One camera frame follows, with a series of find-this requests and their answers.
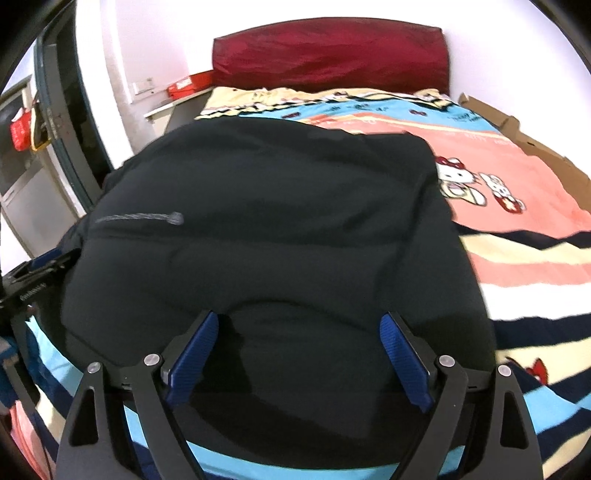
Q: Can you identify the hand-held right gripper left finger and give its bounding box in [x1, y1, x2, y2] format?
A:
[55, 310, 219, 480]

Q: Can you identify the grey cabinet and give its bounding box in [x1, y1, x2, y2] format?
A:
[0, 78, 77, 217]

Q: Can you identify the dark red padded headboard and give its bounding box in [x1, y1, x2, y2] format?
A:
[211, 21, 451, 95]

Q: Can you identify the black hooded jacket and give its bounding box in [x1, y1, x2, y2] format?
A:
[60, 117, 497, 468]

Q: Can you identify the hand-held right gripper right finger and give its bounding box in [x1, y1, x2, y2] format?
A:
[378, 311, 544, 480]

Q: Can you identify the striped cartoon print blanket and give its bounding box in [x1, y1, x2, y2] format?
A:
[9, 85, 591, 480]

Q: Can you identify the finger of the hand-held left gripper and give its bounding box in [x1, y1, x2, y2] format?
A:
[13, 248, 80, 283]

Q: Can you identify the brown cardboard sheet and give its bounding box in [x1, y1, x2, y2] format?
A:
[458, 93, 591, 183]

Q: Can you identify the pink cloth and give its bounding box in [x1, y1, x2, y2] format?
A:
[8, 401, 51, 480]

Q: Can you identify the dark door frame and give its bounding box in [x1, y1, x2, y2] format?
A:
[32, 21, 114, 217]

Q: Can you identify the red box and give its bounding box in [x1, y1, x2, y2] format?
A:
[167, 70, 215, 99]

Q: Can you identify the red hanging bag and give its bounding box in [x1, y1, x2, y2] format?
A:
[10, 108, 34, 152]

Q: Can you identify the white bedside shelf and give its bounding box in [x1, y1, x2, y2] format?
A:
[144, 90, 214, 134]

